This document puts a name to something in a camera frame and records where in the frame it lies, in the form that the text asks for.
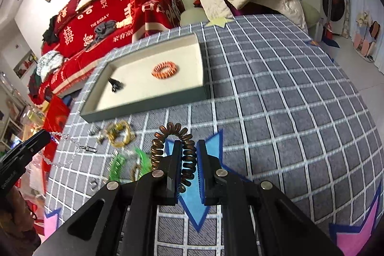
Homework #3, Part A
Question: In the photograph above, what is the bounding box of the grey checked tablecloth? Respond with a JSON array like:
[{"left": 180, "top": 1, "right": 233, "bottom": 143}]
[{"left": 43, "top": 14, "right": 381, "bottom": 256}]

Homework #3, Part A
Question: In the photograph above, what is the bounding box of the red gift bag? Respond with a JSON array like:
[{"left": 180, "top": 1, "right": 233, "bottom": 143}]
[{"left": 43, "top": 95, "right": 72, "bottom": 139}]

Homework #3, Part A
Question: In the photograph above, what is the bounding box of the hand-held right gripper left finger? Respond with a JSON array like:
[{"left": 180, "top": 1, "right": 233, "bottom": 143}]
[{"left": 33, "top": 140, "right": 183, "bottom": 256}]

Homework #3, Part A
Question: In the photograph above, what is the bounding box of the clear bead bracelet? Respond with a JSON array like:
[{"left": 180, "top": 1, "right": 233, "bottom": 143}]
[{"left": 121, "top": 147, "right": 142, "bottom": 158}]

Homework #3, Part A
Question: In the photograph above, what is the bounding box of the large pink star sticker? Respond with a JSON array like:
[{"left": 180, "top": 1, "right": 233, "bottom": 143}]
[{"left": 328, "top": 184, "right": 381, "bottom": 256}]

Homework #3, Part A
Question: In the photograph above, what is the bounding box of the yellow star sticker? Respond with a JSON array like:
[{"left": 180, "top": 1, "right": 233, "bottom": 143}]
[{"left": 205, "top": 16, "right": 234, "bottom": 30}]

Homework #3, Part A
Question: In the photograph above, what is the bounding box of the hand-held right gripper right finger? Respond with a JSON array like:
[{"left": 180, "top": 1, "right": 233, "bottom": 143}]
[{"left": 196, "top": 139, "right": 344, "bottom": 256}]

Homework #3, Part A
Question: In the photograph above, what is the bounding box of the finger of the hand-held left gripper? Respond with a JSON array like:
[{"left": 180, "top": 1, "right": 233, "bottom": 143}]
[{"left": 12, "top": 129, "right": 53, "bottom": 162}]

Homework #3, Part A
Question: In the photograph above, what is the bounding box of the dark clothes pile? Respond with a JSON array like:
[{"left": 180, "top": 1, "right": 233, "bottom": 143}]
[{"left": 42, "top": 14, "right": 65, "bottom": 45}]

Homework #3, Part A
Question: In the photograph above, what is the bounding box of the brown spiral hair tie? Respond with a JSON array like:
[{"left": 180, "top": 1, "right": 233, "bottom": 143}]
[{"left": 150, "top": 122, "right": 198, "bottom": 194}]

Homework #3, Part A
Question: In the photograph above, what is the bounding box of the person's left forearm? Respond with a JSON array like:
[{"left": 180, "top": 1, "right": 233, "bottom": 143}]
[{"left": 0, "top": 187, "right": 41, "bottom": 256}]

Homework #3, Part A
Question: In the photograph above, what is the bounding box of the green translucent bangle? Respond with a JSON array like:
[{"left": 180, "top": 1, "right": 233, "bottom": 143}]
[{"left": 106, "top": 148, "right": 150, "bottom": 183}]

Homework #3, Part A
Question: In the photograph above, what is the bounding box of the yellow flower bracelet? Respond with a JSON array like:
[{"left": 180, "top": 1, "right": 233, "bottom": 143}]
[{"left": 102, "top": 121, "right": 135, "bottom": 149}]

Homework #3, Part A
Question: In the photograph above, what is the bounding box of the red printed blanket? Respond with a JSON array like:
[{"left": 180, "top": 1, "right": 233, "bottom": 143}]
[{"left": 28, "top": 0, "right": 185, "bottom": 101}]

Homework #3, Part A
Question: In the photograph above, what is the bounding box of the blue star sticker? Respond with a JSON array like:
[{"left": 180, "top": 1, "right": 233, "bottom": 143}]
[{"left": 166, "top": 129, "right": 224, "bottom": 233}]

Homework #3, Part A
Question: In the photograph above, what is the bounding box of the orange spiral hair tie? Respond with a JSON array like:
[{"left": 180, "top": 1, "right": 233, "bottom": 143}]
[{"left": 151, "top": 60, "right": 179, "bottom": 80}]

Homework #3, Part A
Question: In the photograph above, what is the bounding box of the grey tray with cream lining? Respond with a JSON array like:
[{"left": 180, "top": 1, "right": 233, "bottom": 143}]
[{"left": 79, "top": 32, "right": 211, "bottom": 124}]

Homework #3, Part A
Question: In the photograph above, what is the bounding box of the white teal knitted cloth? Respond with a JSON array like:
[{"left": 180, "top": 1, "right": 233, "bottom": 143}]
[{"left": 37, "top": 50, "right": 63, "bottom": 79}]

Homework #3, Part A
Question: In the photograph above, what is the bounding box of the grey cloth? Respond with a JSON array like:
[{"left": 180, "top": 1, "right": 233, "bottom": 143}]
[{"left": 93, "top": 20, "right": 118, "bottom": 42}]

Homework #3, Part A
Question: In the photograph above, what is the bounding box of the black hair clip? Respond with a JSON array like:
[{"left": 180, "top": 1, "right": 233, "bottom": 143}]
[{"left": 108, "top": 77, "right": 124, "bottom": 93}]

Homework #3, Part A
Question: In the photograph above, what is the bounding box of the crystal bead chain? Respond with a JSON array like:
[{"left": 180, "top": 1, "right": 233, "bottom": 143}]
[{"left": 40, "top": 130, "right": 98, "bottom": 168}]

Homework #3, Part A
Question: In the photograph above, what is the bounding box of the white washing machine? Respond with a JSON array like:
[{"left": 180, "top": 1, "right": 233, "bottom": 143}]
[{"left": 318, "top": 0, "right": 350, "bottom": 36}]

